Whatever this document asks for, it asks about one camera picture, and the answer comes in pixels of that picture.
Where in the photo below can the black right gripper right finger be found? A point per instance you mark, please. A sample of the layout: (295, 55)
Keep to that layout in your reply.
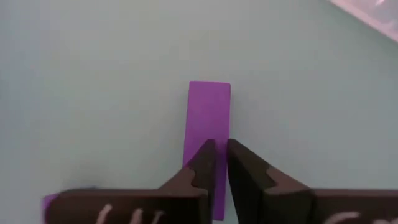
(255, 186)

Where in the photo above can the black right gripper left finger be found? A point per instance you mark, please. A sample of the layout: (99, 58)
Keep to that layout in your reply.
(199, 174)

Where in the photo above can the purple rectangular block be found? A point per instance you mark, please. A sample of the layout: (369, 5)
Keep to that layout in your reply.
(208, 112)
(49, 202)

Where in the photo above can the green table mat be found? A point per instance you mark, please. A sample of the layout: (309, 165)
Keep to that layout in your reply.
(93, 93)

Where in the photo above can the clear plastic container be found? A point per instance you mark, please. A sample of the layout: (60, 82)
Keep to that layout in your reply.
(379, 15)

